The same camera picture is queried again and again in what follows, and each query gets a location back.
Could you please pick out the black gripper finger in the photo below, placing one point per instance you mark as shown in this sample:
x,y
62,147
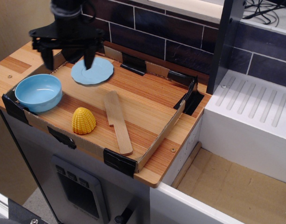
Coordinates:
x,y
89,55
48,58

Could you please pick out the cardboard tray border with tape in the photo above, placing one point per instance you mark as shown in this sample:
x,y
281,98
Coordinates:
x,y
147,98

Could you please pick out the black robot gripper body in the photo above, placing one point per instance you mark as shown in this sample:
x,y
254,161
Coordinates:
x,y
72,34

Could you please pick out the yellow toy corn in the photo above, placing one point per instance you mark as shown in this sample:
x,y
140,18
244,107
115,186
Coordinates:
x,y
83,121

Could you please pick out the white toy sink unit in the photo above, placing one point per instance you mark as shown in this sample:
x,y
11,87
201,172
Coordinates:
x,y
232,168

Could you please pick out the light blue plate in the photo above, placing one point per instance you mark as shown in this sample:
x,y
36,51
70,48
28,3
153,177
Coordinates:
x,y
100,71

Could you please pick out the wooden spatula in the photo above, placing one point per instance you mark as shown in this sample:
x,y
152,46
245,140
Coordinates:
x,y
116,119

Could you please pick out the toy oven front panel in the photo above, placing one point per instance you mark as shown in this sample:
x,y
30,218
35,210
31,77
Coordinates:
x,y
82,189

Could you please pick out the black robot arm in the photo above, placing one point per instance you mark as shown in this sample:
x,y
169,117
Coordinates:
x,y
70,9

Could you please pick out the dark grey vertical post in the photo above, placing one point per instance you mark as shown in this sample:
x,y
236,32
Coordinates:
x,y
231,15

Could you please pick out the light blue bowl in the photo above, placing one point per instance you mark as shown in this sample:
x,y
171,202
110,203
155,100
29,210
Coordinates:
x,y
39,93

